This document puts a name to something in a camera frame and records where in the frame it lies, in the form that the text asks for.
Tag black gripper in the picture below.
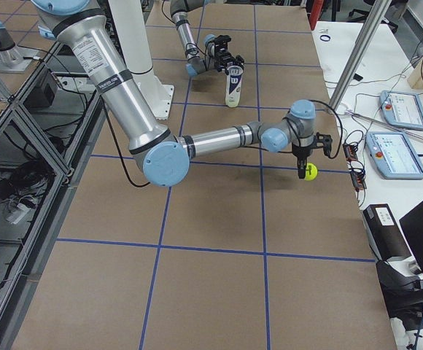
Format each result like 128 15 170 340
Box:
213 35 244 76
292 144 312 179

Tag yellow tennis ball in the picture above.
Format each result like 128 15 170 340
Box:
304 163 318 181

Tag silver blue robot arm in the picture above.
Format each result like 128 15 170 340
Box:
169 0 244 77
34 1 316 187

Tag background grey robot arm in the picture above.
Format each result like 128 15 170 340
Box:
0 21 39 73

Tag orange black electronics module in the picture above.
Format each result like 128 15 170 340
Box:
343 144 366 193

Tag near teach pendant tablet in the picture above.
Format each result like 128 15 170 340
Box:
365 131 423 180

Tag teach pendant tablet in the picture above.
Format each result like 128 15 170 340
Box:
379 90 423 131
365 131 423 180

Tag black box with label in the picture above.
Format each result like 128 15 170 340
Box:
362 203 411 262

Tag far teach pendant tablet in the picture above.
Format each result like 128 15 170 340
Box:
379 90 423 131

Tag white camera pedestal column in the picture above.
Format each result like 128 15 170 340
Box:
108 0 174 120

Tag aluminium frame post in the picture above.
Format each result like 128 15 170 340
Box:
329 0 390 110

